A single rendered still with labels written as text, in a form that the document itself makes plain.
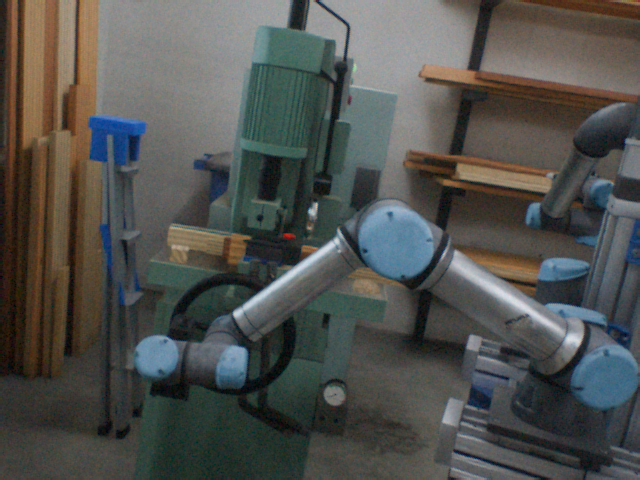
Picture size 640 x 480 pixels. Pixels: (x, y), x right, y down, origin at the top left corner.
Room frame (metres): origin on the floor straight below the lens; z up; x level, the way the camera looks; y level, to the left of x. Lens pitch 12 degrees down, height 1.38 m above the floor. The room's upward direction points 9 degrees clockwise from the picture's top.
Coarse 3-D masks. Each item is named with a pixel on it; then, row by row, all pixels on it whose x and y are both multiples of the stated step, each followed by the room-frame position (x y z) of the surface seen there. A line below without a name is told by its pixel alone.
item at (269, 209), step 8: (256, 200) 1.82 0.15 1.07; (264, 200) 1.84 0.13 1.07; (280, 200) 1.91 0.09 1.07; (256, 208) 1.80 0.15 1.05; (264, 208) 1.80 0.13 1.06; (272, 208) 1.80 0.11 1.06; (248, 216) 1.80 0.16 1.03; (264, 216) 1.80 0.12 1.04; (272, 216) 1.80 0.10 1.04; (248, 224) 1.80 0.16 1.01; (256, 224) 1.80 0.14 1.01; (264, 224) 1.80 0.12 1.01; (272, 224) 1.80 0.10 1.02
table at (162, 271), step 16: (160, 256) 1.74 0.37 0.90; (192, 256) 1.79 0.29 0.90; (208, 256) 1.82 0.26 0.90; (160, 272) 1.69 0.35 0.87; (176, 272) 1.69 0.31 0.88; (192, 272) 1.69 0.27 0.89; (208, 272) 1.69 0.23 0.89; (224, 272) 1.69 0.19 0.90; (224, 288) 1.69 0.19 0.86; (336, 288) 1.71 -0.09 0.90; (352, 288) 1.73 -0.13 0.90; (384, 288) 1.79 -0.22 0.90; (224, 304) 1.59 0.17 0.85; (240, 304) 1.59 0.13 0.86; (320, 304) 1.68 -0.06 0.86; (336, 304) 1.68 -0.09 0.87; (352, 304) 1.68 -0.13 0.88; (368, 304) 1.68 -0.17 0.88; (384, 304) 1.68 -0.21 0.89; (368, 320) 1.68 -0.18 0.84
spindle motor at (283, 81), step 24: (264, 48) 1.78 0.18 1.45; (288, 48) 1.76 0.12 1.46; (312, 48) 1.79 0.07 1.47; (264, 72) 1.78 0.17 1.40; (288, 72) 1.77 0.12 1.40; (312, 72) 1.80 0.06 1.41; (264, 96) 1.77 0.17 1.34; (288, 96) 1.76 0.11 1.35; (312, 96) 1.82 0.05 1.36; (264, 120) 1.77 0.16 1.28; (288, 120) 1.77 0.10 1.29; (264, 144) 1.76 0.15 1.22; (288, 144) 1.78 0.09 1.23
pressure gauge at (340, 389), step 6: (330, 384) 1.62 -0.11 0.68; (336, 384) 1.62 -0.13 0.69; (342, 384) 1.62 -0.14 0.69; (324, 390) 1.62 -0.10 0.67; (330, 390) 1.62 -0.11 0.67; (336, 390) 1.62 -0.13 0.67; (342, 390) 1.62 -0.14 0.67; (324, 396) 1.62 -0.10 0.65; (330, 396) 1.62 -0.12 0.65; (336, 396) 1.62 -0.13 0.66; (342, 396) 1.62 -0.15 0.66; (330, 402) 1.62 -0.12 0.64; (336, 402) 1.62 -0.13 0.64; (342, 402) 1.62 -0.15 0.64; (330, 408) 1.64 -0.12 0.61
